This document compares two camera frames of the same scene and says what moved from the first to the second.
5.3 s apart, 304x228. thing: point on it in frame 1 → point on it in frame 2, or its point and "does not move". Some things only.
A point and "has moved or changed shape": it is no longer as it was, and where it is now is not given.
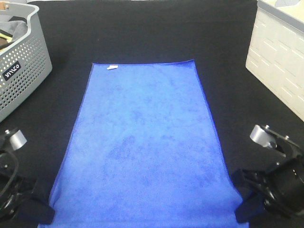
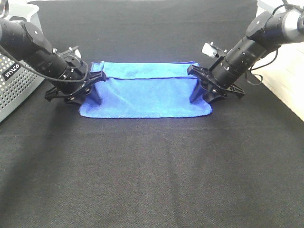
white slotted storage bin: [275, 56] does not move
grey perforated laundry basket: [24, 65] does not move
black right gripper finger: [242, 180] → [196, 71]
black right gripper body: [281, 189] → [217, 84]
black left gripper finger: [37, 210] → [94, 93]
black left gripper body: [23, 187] → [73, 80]
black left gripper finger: [41, 191] → [97, 76]
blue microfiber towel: [145, 151] has moved or changed shape
